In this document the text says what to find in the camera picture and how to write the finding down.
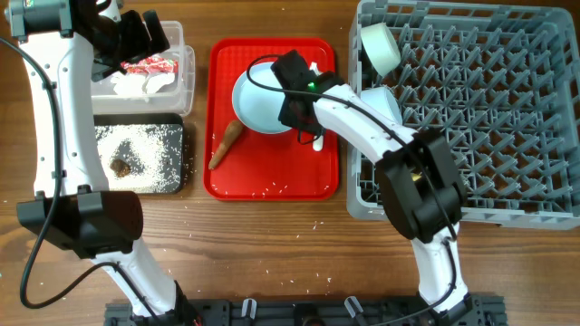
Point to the yellow plastic cup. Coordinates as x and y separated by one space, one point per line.
416 175

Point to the white bowl with rice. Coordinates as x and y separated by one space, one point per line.
383 100

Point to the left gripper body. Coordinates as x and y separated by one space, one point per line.
125 40

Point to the black plastic tray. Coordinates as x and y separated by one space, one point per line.
176 122

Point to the red snack wrapper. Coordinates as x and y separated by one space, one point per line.
153 64

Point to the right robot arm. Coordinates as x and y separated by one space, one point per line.
421 189

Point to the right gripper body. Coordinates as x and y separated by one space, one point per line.
288 114

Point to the brown carrot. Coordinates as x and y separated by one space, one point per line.
231 134

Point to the white napkin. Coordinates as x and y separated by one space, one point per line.
137 84

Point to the mint green bowl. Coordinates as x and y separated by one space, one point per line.
381 48

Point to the brown food scrap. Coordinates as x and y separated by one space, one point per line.
120 168

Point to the clear plastic bin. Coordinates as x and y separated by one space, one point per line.
174 98

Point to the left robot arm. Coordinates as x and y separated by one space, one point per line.
66 46

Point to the red serving tray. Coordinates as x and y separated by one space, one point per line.
261 167

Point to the white plastic spoon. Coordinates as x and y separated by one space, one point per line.
318 144

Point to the spilled white rice pile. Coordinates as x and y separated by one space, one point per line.
149 154

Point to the grey dishwasher rack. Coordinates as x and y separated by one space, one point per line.
501 82

